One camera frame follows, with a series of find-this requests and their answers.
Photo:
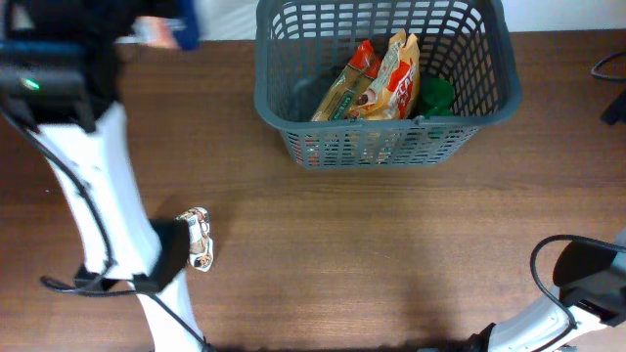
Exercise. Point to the Kleenex tissue multipack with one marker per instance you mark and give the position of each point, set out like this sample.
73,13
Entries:
169,24

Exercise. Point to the orange snack bag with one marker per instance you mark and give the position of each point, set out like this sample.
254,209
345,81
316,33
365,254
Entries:
391,96

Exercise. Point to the San Remo spaghetti packet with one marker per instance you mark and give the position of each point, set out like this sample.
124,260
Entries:
344,88

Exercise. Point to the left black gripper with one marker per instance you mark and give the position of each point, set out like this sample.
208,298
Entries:
163,8

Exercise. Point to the green lid spice jar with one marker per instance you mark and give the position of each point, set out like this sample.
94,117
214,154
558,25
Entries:
436,92

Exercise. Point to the grey plastic basket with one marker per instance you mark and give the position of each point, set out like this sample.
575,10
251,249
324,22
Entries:
302,46

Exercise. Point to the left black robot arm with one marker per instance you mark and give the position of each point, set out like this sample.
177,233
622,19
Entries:
59,72

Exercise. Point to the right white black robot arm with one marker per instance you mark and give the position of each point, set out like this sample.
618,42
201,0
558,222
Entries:
588,294

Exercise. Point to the brown patterned snack pouch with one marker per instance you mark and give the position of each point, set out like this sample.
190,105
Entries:
201,244

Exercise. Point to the green lid pale jar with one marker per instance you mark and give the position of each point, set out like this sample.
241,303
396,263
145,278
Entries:
437,115

